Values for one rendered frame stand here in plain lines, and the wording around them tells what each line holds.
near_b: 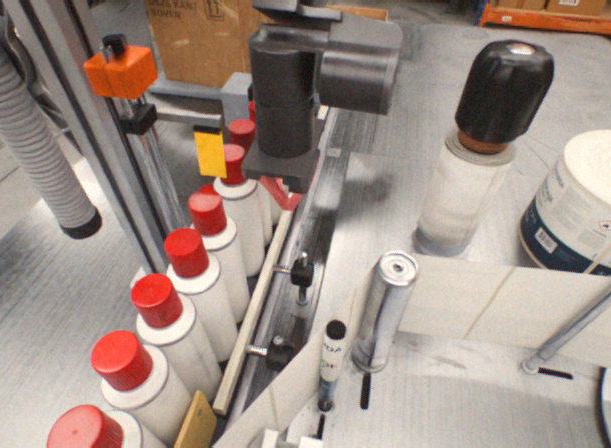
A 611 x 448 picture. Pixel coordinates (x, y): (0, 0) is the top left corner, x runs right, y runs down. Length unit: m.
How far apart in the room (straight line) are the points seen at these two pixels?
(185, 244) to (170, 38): 0.80
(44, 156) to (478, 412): 0.50
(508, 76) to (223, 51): 0.72
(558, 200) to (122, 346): 0.55
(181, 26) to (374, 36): 0.77
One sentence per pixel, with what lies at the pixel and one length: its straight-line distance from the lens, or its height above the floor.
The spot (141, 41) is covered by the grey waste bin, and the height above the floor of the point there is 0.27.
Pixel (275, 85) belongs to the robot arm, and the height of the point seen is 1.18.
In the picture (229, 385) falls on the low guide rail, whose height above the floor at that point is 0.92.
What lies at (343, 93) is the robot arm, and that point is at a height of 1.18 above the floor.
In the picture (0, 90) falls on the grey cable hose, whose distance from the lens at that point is 0.32.
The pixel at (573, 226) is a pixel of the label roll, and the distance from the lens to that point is 0.61.
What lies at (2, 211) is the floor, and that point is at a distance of 2.40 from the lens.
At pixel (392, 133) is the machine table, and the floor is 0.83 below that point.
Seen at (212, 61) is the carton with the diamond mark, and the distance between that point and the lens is 1.05.
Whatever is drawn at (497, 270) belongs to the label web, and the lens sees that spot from 0.39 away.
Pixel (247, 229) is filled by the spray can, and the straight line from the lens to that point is 0.48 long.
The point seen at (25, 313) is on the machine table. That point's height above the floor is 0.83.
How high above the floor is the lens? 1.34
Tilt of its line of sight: 48 degrees down
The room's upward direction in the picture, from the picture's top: straight up
